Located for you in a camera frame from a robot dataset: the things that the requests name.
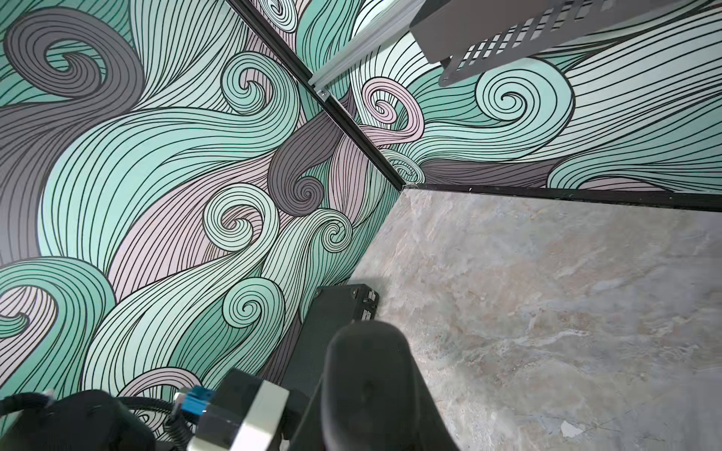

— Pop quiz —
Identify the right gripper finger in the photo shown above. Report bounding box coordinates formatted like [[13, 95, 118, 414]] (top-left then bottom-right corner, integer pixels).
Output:
[[290, 321, 458, 450]]

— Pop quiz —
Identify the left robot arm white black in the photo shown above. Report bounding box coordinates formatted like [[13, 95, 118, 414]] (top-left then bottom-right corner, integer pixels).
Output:
[[1, 369, 309, 450]]

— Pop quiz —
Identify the black case on table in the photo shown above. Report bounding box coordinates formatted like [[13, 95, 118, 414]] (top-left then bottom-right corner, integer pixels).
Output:
[[281, 284, 380, 397]]

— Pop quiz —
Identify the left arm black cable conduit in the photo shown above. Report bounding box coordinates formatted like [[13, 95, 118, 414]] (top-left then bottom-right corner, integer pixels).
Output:
[[0, 391, 193, 451]]

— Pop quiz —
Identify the black perforated wall shelf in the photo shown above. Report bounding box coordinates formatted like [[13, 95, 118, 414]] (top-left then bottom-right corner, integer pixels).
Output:
[[410, 0, 676, 88]]

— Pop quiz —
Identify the aluminium rail back wall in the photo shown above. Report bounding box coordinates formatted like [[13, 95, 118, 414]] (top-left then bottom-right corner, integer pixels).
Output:
[[309, 0, 425, 100]]

